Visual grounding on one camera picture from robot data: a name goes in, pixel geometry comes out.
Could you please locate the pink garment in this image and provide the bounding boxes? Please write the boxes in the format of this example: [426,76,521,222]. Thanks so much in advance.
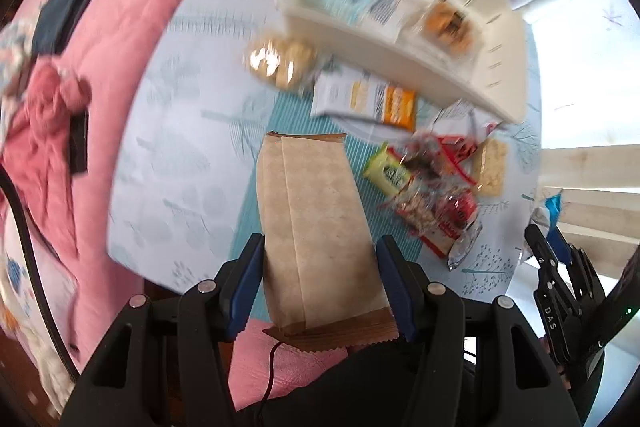
[0,62,93,258]

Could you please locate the pale square cracker packet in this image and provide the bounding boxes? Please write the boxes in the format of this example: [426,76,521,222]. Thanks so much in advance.
[472,138,510,198]

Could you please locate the white floral curtain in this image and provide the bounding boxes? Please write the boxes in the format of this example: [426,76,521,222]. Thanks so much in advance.
[520,0,640,288]

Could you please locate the person's pink pants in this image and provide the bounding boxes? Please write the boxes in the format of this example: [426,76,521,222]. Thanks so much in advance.
[227,319,351,410]

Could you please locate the orange snack ball packet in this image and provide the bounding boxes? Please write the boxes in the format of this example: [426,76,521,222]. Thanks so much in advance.
[415,0,476,55]

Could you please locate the white plastic bin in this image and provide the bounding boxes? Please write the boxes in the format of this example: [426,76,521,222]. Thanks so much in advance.
[275,0,530,124]

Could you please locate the red cookie packet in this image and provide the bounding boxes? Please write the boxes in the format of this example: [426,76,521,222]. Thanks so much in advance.
[415,192,483,272]

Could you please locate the thick black cable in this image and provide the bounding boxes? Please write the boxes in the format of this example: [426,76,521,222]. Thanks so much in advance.
[0,167,81,380]

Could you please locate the pink blanket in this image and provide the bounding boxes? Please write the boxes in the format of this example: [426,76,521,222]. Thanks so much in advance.
[0,0,226,383]

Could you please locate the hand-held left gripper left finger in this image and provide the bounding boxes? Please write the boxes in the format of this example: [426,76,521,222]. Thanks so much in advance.
[60,234,266,427]

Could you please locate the floral printed blanket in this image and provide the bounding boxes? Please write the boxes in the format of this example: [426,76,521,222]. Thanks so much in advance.
[0,19,81,403]

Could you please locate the white and orange snack packet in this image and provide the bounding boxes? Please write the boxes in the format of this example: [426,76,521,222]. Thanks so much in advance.
[310,69,418,130]

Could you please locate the pile of wrapped candies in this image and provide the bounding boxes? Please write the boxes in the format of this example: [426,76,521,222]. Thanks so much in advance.
[385,129,481,228]

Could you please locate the thin black cable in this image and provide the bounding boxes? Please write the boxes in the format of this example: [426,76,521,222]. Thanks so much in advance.
[257,341,283,427]

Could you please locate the green pastry packet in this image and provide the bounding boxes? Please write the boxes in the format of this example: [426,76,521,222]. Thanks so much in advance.
[362,143,416,196]

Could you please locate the clear round biscuit packet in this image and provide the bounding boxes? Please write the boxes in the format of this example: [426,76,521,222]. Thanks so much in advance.
[244,34,326,90]

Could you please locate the beige cracker packet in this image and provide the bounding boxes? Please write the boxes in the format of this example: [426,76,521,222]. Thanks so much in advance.
[256,132,400,353]

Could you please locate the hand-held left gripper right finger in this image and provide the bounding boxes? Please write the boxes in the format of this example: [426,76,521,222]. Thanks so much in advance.
[375,234,583,427]

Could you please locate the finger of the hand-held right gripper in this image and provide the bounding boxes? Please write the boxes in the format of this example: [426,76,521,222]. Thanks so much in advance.
[550,224,606,313]
[524,223,585,365]

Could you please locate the navy cloth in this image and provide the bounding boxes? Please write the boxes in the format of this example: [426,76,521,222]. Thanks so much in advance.
[32,0,113,58]

